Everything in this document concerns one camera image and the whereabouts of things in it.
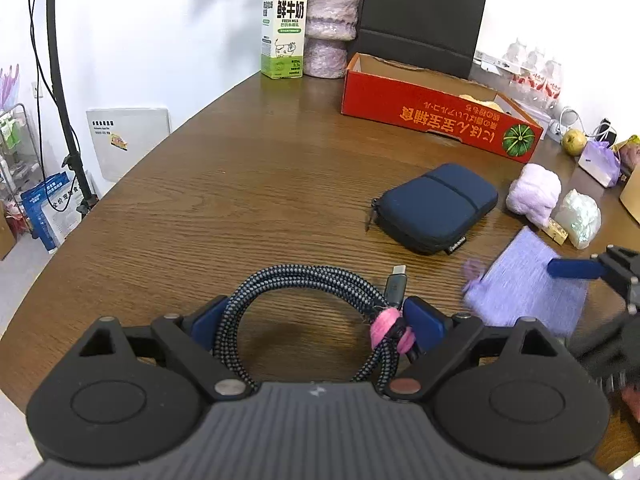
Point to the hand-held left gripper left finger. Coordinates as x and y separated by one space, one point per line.
210 317

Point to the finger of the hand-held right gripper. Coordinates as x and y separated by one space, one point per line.
575 268

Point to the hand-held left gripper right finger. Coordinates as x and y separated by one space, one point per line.
425 325

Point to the yellow eraser block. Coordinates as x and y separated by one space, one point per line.
556 231

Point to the iridescent plastic bag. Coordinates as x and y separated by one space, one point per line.
577 215

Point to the lilac towel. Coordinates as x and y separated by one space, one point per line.
532 192

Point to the navy zipper case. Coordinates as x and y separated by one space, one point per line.
435 205

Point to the yellow white plush toy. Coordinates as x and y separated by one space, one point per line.
482 104

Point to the red cardboard box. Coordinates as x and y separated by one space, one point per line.
400 105

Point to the purple tissue pack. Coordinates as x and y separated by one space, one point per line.
600 162

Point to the yellow fruit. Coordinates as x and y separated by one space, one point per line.
574 141

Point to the black charger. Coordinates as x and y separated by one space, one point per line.
605 129

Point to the clear water bottle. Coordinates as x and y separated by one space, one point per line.
517 55
552 82
535 67

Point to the blue white paper bag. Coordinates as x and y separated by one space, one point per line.
50 210

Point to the clear container white lid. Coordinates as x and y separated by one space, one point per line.
495 62

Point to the brown cardboard box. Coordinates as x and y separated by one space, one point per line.
5 230

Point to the metal trolley rack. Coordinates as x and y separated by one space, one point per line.
15 150

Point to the black light stand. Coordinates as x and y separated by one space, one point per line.
62 100

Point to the white green milk carton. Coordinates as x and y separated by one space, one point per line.
282 25

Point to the black paper bag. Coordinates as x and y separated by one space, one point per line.
420 10

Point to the fuzzy purple vase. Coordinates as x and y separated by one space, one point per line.
327 20

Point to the white wall panel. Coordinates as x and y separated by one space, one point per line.
127 142

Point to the white wall socket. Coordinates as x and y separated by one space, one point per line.
35 89

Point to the purple wall decal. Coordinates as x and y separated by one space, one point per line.
7 85

